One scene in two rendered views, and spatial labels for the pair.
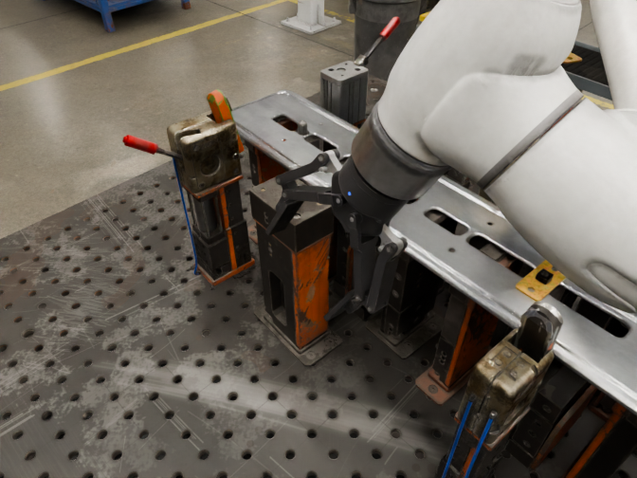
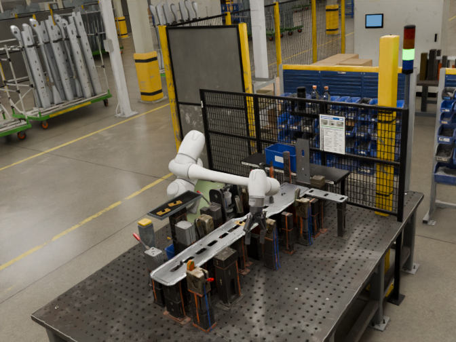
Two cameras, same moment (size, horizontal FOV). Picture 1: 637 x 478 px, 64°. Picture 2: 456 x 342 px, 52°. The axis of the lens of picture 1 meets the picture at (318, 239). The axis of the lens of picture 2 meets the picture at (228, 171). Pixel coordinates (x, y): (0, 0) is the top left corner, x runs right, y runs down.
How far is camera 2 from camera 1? 2.60 m
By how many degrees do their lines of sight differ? 80
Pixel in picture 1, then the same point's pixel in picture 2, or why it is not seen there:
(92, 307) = not seen: outside the picture
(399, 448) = (264, 275)
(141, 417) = (273, 324)
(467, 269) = (240, 231)
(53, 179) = not seen: outside the picture
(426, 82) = (264, 185)
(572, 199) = (275, 184)
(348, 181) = (260, 210)
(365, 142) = (260, 201)
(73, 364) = not seen: outside the picture
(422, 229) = (228, 238)
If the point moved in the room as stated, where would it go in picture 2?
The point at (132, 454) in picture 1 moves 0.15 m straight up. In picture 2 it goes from (285, 321) to (283, 299)
